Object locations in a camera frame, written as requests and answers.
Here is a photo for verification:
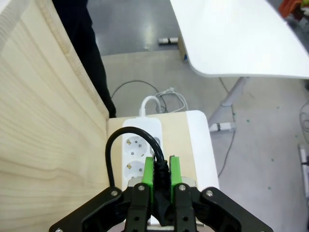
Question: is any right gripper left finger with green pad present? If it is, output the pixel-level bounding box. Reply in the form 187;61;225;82
48;156;155;232

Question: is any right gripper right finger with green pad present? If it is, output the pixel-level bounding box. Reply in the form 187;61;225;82
169;155;275;232

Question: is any black power cable with plug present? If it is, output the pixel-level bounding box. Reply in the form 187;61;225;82
105;127;174;227

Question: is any white multi-socket power strip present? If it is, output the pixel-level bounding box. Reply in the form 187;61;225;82
122;117;164;191

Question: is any grey metal table leg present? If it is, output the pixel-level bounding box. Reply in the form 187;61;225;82
209;76;249;132

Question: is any four-compartment pine wood shelf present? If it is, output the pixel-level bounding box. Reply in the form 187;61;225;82
0;0;109;232

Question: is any person in dark FILA clothing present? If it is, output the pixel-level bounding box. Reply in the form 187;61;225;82
52;0;117;118

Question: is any grey metal table foot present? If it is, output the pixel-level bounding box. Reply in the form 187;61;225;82
158;37;179;46

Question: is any white curved-edge table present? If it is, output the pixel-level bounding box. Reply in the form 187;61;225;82
170;0;309;79

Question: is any person in orange and black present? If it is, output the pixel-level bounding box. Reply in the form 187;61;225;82
279;0;309;17

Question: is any grey cable along table leg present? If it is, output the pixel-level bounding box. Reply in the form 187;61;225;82
217;77;239;177

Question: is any thin white cable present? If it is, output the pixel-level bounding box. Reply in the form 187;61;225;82
154;88;189;114

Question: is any thick white power strip cable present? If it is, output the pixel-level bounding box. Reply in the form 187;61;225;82
139;96;161;119

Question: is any grey floor cable loop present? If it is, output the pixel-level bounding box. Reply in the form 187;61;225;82
111;81;168;112

